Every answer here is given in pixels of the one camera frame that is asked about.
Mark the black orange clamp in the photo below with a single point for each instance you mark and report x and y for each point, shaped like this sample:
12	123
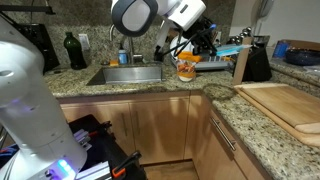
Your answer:
100	128
125	165

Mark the thick wooden cutting board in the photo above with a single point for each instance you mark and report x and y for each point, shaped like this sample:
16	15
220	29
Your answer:
300	136

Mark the brown cardboard box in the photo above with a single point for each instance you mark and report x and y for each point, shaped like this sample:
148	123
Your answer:
306	44

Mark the white wall outlet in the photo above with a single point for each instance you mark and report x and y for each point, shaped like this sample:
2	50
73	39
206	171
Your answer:
84	41

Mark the stainless steel curved faucet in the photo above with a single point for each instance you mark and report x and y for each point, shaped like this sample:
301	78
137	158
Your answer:
130	46

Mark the grey dish rack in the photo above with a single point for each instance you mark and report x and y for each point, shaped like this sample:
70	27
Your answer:
213	62

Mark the blue container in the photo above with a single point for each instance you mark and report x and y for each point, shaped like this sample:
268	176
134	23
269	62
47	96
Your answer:
280	49

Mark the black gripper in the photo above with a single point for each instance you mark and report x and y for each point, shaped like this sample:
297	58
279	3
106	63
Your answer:
200	31

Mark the light blue plate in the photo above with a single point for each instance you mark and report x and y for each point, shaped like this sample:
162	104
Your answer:
233	50

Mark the soap dispenser with black pump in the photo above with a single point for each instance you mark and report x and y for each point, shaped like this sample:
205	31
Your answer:
123	56

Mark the wooden base cabinet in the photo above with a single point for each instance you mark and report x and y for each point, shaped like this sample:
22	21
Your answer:
160	126

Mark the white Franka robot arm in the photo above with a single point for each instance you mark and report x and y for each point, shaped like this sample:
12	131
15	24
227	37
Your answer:
30	110

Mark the orange spray cleaner bottle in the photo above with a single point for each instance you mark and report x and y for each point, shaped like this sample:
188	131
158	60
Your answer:
186	68

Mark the dark blue bowl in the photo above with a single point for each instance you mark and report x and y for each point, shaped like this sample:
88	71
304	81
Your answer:
303	56

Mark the black coffee maker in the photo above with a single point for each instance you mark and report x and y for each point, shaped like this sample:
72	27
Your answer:
40	46

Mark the thin light wooden cutting board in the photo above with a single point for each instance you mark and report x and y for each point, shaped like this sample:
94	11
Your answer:
283	103

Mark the stainless steel sink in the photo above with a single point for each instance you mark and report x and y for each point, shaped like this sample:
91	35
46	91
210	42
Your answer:
133	75

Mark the white plate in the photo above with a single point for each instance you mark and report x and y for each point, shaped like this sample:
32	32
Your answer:
176	46

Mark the dark green glass bottle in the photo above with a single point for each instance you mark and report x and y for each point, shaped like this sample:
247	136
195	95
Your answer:
75	51

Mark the orange sponge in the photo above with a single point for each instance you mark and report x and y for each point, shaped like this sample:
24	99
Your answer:
114	62

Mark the black knife block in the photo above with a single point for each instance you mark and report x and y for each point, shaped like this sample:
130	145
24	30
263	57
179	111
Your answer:
260	60

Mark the black horizontal rod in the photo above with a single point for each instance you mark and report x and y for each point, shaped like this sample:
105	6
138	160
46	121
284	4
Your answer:
26	9

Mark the black robot cart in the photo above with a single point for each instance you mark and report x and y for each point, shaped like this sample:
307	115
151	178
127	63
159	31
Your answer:
100	150

